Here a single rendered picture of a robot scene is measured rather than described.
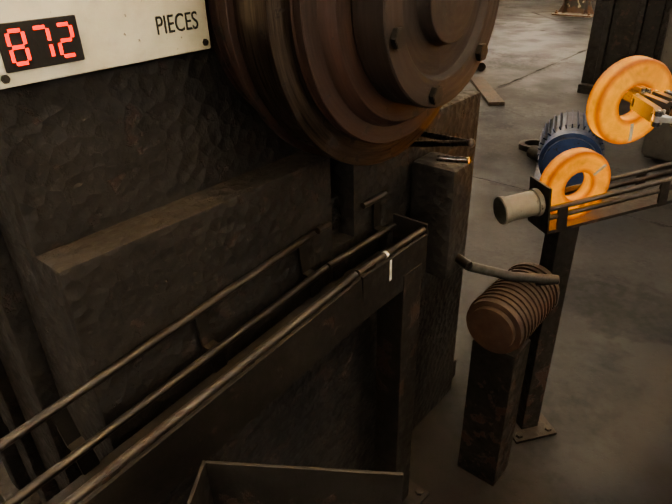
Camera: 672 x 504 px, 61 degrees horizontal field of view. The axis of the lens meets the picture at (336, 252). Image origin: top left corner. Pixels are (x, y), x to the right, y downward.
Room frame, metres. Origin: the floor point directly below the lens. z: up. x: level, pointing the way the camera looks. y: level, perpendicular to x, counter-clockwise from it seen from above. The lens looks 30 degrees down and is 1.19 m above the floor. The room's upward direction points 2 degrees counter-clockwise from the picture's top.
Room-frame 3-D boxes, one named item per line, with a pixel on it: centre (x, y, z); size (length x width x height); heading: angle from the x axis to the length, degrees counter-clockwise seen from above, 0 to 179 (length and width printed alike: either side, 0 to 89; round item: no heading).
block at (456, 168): (1.03, -0.21, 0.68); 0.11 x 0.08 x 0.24; 49
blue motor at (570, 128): (2.81, -1.23, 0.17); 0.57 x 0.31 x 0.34; 159
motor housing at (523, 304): (1.01, -0.38, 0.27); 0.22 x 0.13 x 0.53; 139
